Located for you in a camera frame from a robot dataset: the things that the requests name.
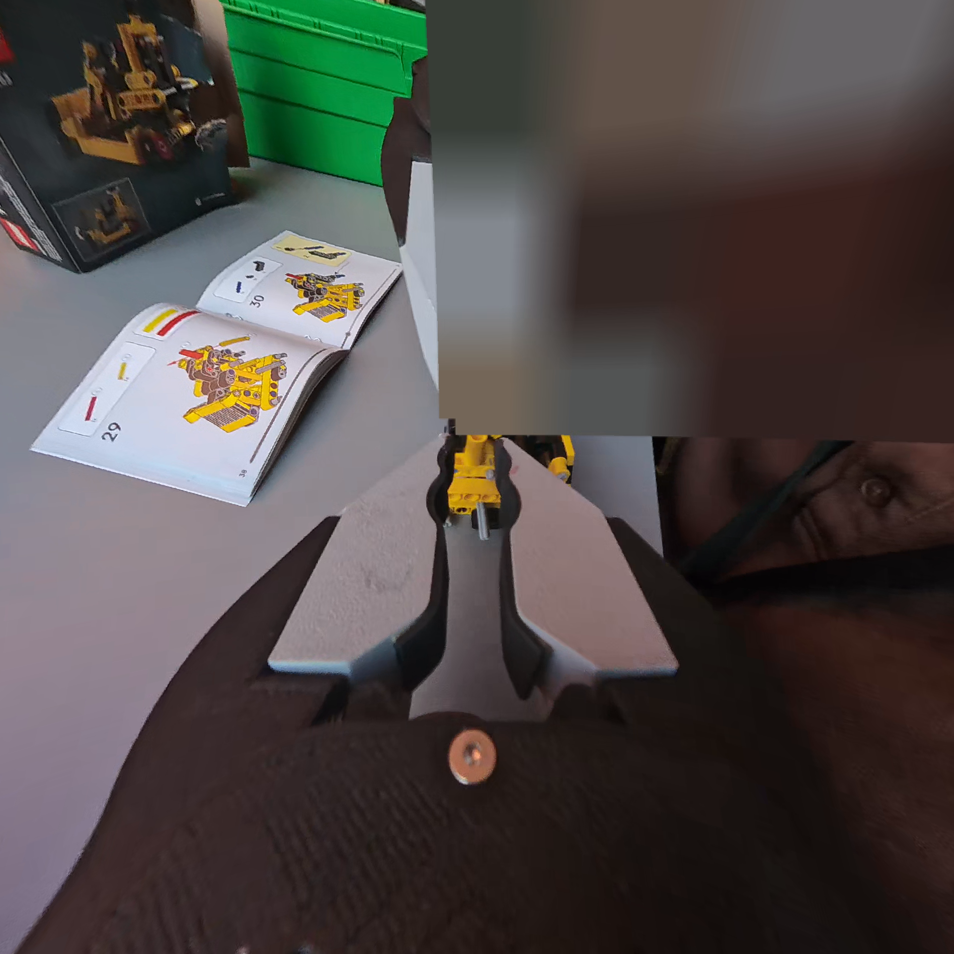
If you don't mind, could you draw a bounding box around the dark lego set box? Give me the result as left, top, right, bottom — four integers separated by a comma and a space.
0, 0, 251, 274

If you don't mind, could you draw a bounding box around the yellow and black lego model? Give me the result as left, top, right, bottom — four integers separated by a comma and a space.
443, 434, 576, 539

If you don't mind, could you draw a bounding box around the black strap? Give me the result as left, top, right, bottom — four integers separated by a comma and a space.
682, 440, 954, 606

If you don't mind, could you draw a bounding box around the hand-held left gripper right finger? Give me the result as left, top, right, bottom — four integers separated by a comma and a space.
498, 438, 680, 700

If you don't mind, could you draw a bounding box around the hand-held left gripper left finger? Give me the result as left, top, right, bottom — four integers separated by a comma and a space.
268, 436, 453, 692

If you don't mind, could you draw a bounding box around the lego instruction booklet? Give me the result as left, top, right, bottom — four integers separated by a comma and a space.
30, 231, 404, 508

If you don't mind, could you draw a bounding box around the green plastic bin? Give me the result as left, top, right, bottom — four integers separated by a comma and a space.
220, 0, 430, 188

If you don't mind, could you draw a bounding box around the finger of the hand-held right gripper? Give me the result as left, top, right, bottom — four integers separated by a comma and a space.
400, 160, 441, 389

